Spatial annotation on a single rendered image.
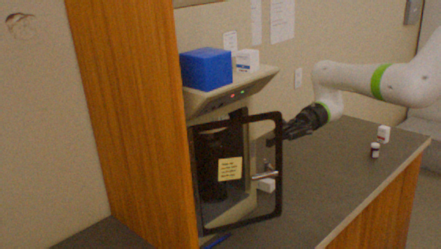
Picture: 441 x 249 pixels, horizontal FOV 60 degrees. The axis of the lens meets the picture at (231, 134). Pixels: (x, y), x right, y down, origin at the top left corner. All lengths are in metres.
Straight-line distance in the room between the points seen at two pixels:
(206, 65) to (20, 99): 0.62
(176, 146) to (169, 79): 0.18
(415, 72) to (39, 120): 1.12
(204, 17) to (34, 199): 0.83
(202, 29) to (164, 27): 0.22
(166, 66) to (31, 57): 0.52
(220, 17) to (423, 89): 0.58
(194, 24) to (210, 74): 0.16
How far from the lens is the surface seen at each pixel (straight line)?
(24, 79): 1.33
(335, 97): 1.46
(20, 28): 1.31
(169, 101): 0.96
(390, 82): 1.14
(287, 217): 1.46
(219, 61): 1.00
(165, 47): 0.92
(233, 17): 1.18
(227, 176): 1.21
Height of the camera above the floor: 1.82
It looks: 25 degrees down
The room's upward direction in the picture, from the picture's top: 3 degrees counter-clockwise
